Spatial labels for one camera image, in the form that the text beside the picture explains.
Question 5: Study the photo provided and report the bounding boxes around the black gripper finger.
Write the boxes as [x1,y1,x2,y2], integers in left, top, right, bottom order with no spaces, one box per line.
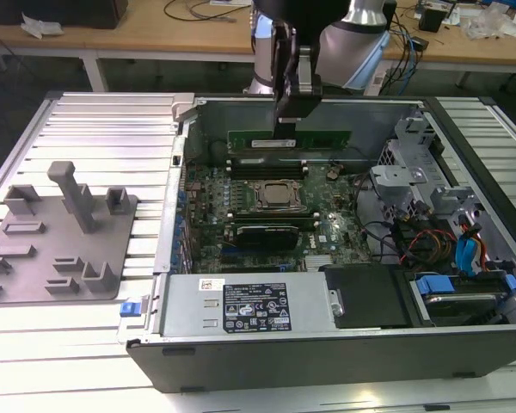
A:
[276,118,303,140]

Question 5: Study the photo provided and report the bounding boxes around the green RAM stick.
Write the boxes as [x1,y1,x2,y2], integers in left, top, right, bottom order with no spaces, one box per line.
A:
[234,157,305,166]
[226,129,353,152]

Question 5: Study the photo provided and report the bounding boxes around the black RAM slot bank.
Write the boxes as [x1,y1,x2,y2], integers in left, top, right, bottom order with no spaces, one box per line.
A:
[224,151,311,182]
[225,209,323,230]

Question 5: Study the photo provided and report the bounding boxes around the CPU with metal top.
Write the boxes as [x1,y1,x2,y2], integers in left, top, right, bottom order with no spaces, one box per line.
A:
[262,183,294,204]

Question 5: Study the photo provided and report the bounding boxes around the CPU socket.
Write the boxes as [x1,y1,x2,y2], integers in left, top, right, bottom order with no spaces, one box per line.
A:
[248,179,305,213]

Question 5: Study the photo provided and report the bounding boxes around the white power strip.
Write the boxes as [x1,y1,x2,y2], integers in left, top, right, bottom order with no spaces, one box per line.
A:
[366,70,389,96]

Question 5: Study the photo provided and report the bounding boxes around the black graphics card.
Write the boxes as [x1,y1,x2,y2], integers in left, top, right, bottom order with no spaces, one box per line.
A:
[233,222,301,251]

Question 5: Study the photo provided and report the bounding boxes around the grey metal drive cage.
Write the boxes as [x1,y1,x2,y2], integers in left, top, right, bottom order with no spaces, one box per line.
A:
[368,114,447,225]

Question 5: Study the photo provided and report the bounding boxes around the green motherboard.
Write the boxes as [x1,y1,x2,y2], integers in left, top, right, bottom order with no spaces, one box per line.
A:
[182,161,371,274]

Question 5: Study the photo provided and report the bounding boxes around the small black device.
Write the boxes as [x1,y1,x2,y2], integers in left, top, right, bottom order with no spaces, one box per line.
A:
[417,5,449,33]

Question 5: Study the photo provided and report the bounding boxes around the long wooden desk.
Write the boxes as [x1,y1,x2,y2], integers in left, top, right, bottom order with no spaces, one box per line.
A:
[0,0,516,94]

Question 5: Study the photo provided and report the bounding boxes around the black plastic bay cover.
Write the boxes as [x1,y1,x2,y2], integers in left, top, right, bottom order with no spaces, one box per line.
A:
[319,263,415,331]

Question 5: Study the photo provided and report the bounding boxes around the silver power supply unit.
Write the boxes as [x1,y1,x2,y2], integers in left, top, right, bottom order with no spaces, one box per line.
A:
[158,273,346,340]

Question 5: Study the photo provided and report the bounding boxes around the clear plastic bags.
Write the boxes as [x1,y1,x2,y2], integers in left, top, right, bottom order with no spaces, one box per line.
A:
[463,5,516,42]

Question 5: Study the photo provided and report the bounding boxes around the hard disk in blue carrier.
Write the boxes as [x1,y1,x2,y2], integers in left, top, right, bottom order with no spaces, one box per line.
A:
[411,273,516,327]

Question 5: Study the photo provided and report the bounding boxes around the open black PC case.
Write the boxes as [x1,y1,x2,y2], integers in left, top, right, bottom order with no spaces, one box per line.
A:
[118,92,516,395]

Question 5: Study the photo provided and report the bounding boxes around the large black box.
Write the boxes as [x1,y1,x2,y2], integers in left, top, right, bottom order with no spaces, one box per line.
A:
[0,0,129,30]

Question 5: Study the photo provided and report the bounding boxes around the grey parts rack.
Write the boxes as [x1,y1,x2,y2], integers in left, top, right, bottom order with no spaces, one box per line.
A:
[0,161,141,306]

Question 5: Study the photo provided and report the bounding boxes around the crumpled white paper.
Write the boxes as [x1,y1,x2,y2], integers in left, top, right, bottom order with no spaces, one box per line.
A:
[20,11,65,40]

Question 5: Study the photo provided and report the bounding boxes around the black wire bundle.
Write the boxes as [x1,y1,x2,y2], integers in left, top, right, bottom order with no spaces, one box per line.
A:
[353,171,403,262]

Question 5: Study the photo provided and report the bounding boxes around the blue hanging cable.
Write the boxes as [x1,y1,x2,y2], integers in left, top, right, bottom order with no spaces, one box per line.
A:
[403,23,419,96]

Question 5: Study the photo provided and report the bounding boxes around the black cable loop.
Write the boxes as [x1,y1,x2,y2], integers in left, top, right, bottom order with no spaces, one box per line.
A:
[163,0,238,23]

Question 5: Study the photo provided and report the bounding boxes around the red and orange wires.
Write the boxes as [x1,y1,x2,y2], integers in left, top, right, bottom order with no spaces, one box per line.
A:
[398,227,488,273]

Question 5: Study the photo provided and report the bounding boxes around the blue flat data wire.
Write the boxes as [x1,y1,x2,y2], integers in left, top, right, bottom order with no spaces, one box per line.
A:
[454,235,479,277]

